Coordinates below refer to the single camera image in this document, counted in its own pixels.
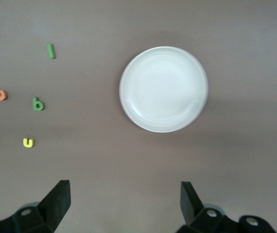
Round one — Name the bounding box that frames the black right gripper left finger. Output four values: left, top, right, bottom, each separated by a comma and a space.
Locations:
0, 180, 71, 233

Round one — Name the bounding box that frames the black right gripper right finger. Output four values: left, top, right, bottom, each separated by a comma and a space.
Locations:
177, 181, 277, 233

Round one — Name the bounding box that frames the yellow letter u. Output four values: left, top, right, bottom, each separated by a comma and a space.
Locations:
22, 137, 35, 149

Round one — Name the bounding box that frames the green letter b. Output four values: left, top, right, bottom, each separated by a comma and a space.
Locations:
32, 96, 45, 112

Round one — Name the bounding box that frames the green letter l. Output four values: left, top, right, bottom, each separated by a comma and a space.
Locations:
47, 43, 56, 60

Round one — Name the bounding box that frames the beige plate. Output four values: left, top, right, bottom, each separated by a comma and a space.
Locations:
119, 46, 209, 133

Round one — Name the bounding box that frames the brown table cover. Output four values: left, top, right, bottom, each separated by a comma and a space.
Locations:
0, 0, 277, 233

